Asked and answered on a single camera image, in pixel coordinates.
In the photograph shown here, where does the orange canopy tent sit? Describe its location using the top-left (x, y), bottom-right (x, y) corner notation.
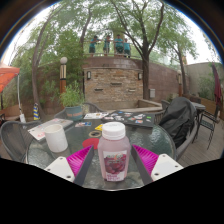
top-left (0, 63), bottom-right (27, 124)

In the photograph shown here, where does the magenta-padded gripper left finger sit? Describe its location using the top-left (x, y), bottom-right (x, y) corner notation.
top-left (44, 143), bottom-right (96, 187)

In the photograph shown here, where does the dark metal chair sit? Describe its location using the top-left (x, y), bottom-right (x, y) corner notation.
top-left (199, 109), bottom-right (221, 150)

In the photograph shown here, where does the black jacket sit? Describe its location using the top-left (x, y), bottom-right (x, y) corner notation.
top-left (159, 96), bottom-right (198, 149)

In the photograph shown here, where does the pink drink bottle white cap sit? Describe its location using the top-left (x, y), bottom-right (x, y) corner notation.
top-left (97, 121), bottom-right (132, 183)

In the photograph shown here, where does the silver laptop with stickers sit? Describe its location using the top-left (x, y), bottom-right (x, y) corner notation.
top-left (27, 117), bottom-right (74, 141)

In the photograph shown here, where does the small tape roll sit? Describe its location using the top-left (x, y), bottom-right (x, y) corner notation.
top-left (88, 130), bottom-right (103, 138)

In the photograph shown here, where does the white textured cup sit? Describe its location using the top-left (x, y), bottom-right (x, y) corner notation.
top-left (43, 123), bottom-right (69, 154)

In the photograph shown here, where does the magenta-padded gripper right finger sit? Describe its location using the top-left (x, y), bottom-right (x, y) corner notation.
top-left (130, 144), bottom-right (184, 187)

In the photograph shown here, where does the striped lamp post white globe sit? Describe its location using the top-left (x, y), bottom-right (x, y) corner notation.
top-left (59, 56), bottom-right (69, 96)

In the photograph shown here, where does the person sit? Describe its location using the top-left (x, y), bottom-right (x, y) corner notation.
top-left (88, 35), bottom-right (100, 57)
top-left (103, 34), bottom-right (113, 56)
top-left (113, 33), bottom-right (125, 55)
top-left (123, 38), bottom-right (132, 58)

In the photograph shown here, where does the green leafy tree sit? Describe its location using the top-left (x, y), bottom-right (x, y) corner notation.
top-left (109, 0), bottom-right (201, 101)
top-left (13, 0), bottom-right (98, 118)

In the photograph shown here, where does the slim brown lamp post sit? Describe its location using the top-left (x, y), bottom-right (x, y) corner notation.
top-left (178, 69), bottom-right (184, 98)

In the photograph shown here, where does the blue yellow striped cone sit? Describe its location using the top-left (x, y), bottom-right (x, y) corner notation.
top-left (32, 102), bottom-right (42, 122)

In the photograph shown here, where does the dark round side table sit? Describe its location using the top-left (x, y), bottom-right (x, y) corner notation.
top-left (191, 101), bottom-right (208, 112)

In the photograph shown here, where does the white printed booklet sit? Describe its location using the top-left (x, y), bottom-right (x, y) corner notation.
top-left (83, 112), bottom-right (110, 120)

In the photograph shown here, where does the closed red umbrella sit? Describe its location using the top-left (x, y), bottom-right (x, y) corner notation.
top-left (211, 61), bottom-right (223, 108)

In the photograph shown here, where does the small colourful card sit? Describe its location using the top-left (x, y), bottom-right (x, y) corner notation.
top-left (74, 121), bottom-right (93, 128)

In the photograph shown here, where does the black laptop with stickers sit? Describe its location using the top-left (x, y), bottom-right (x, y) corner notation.
top-left (103, 110), bottom-right (156, 128)

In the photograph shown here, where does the green plant in teal pot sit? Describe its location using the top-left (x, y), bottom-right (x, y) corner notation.
top-left (59, 81), bottom-right (87, 122)

